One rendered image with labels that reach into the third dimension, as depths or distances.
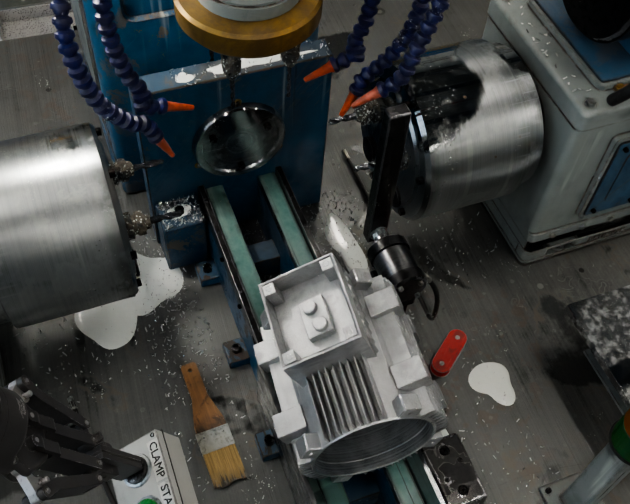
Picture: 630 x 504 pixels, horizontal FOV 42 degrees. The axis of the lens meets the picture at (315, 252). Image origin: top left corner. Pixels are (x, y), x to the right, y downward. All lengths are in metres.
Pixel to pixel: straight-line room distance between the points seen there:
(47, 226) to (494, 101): 0.63
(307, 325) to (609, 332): 0.51
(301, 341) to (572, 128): 0.52
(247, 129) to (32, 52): 0.67
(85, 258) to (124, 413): 0.31
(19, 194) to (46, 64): 0.75
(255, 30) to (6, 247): 0.40
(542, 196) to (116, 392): 0.73
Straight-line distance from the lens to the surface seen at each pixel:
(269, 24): 0.97
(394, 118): 0.99
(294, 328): 0.98
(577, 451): 1.32
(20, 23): 2.57
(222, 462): 1.22
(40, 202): 1.05
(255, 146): 1.29
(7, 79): 1.76
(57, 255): 1.05
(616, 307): 1.32
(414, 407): 0.94
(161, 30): 1.26
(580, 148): 1.27
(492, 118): 1.19
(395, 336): 1.00
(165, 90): 1.17
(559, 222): 1.41
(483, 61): 1.23
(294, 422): 0.99
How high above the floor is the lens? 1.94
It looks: 54 degrees down
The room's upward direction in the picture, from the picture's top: 5 degrees clockwise
